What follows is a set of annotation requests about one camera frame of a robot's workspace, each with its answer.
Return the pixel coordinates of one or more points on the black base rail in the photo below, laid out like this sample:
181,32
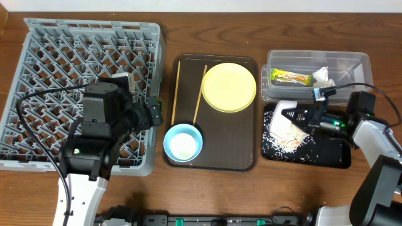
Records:
121,215

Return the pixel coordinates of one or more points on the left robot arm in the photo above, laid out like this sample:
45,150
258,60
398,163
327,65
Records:
93,147

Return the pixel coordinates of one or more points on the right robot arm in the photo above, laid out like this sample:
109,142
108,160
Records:
373,203

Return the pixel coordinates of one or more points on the yellow round plate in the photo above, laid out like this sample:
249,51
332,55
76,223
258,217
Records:
228,87

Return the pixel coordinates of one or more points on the spilled rice pile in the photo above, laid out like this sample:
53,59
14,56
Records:
293,148

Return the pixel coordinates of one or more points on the white tissue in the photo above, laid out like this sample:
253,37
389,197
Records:
322,78

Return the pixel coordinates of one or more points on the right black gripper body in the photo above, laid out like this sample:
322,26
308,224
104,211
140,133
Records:
311,118

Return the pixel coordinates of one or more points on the clear plastic bin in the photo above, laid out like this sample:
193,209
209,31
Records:
344,67

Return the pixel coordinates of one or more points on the green snack wrapper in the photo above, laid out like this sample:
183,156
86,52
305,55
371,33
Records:
290,77

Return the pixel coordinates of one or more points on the white bowl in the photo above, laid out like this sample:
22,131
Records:
280,127

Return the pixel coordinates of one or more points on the white cup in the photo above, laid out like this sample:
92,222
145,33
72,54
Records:
183,146

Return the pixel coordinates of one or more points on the grey plastic dish rack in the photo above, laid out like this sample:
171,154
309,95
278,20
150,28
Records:
58,58

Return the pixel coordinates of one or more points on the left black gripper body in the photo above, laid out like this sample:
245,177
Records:
150,112

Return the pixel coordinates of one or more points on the wooden chopstick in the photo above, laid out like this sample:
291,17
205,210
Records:
175,94
199,97

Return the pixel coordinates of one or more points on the light blue bowl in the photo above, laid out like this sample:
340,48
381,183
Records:
183,128

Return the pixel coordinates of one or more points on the black waste tray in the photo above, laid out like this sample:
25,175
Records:
327,152

